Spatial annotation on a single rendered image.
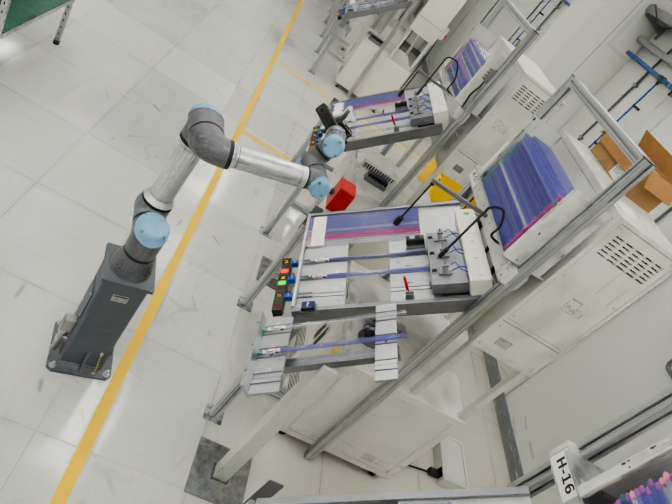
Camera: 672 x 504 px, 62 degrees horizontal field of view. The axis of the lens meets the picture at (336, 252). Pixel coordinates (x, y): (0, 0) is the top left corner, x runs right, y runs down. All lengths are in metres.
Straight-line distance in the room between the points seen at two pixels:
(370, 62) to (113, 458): 5.12
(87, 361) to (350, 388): 1.08
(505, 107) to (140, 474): 2.55
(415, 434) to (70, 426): 1.43
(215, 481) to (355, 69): 5.03
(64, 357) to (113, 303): 0.38
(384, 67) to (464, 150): 3.32
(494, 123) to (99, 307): 2.28
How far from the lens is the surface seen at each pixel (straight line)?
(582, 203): 1.92
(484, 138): 3.37
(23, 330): 2.57
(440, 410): 2.54
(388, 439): 2.69
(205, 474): 2.48
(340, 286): 2.21
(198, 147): 1.80
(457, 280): 2.09
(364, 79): 6.61
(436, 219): 2.54
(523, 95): 3.31
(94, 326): 2.30
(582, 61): 5.23
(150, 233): 1.98
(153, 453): 2.44
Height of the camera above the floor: 2.05
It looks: 31 degrees down
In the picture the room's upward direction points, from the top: 41 degrees clockwise
